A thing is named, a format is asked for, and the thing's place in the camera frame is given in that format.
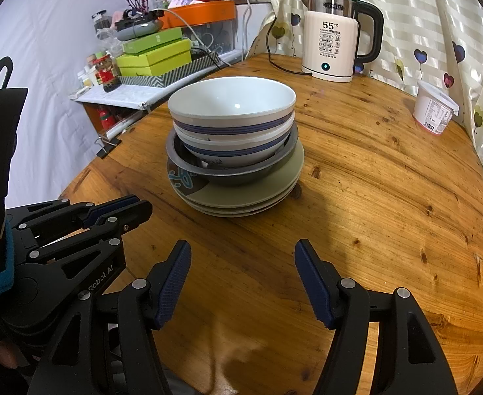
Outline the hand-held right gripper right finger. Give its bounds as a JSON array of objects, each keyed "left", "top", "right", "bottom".
[{"left": 294, "top": 239, "right": 459, "bottom": 395}]

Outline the white charging cable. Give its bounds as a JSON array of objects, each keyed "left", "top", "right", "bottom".
[{"left": 159, "top": 8, "right": 203, "bottom": 50}]

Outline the black electronic device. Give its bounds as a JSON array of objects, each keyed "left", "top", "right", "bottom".
[{"left": 114, "top": 9, "right": 164, "bottom": 29}]

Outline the clear pump bottle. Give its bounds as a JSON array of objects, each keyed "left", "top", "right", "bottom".
[{"left": 92, "top": 9, "right": 113, "bottom": 40}]

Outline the orange-lid clear storage box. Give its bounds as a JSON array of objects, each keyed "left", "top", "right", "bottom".
[{"left": 159, "top": 0, "right": 242, "bottom": 56}]

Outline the olive green patterned plate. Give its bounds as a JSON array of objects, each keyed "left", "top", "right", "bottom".
[
  {"left": 166, "top": 142, "right": 305, "bottom": 208},
  {"left": 192, "top": 191, "right": 295, "bottom": 219},
  {"left": 184, "top": 185, "right": 300, "bottom": 215}
]

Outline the zigzag patterned tray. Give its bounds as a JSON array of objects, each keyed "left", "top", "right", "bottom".
[{"left": 118, "top": 51, "right": 221, "bottom": 88}]

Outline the red-label jar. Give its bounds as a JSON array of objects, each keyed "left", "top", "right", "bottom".
[{"left": 93, "top": 51, "right": 121, "bottom": 91}]

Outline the black binder clip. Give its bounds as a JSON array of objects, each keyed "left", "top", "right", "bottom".
[{"left": 95, "top": 136, "right": 123, "bottom": 158}]

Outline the dark green flat box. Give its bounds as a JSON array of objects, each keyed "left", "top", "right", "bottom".
[{"left": 122, "top": 27, "right": 183, "bottom": 54}]

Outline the white plastic tub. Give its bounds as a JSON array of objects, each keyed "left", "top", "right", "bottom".
[{"left": 413, "top": 80, "right": 460, "bottom": 134}]

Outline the red bottle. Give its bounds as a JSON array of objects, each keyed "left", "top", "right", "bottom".
[{"left": 97, "top": 107, "right": 116, "bottom": 130}]

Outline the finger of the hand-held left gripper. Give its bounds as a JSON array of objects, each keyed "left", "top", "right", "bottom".
[
  {"left": 19, "top": 201, "right": 154, "bottom": 260},
  {"left": 5, "top": 195, "right": 139, "bottom": 235}
]

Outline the white blue-striped bowl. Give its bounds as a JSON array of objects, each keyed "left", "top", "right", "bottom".
[
  {"left": 167, "top": 76, "right": 297, "bottom": 137},
  {"left": 173, "top": 111, "right": 295, "bottom": 168}
]

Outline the heart-print curtain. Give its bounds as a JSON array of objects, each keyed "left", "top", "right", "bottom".
[{"left": 241, "top": 0, "right": 483, "bottom": 190}]

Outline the cream electric kettle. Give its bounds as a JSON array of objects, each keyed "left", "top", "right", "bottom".
[{"left": 300, "top": 0, "right": 385, "bottom": 83}]

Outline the stainless steel bowl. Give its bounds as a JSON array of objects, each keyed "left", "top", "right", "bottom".
[{"left": 165, "top": 125, "right": 300, "bottom": 187}]

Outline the white shelf board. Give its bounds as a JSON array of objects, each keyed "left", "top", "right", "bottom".
[{"left": 69, "top": 84, "right": 162, "bottom": 112}]

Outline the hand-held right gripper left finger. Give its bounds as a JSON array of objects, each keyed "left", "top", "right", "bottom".
[{"left": 27, "top": 239, "right": 193, "bottom": 395}]

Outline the grey oval device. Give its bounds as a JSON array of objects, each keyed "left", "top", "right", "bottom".
[{"left": 116, "top": 20, "right": 162, "bottom": 42}]

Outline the black kettle cord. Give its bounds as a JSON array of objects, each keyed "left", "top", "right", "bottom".
[{"left": 265, "top": 20, "right": 313, "bottom": 77}]

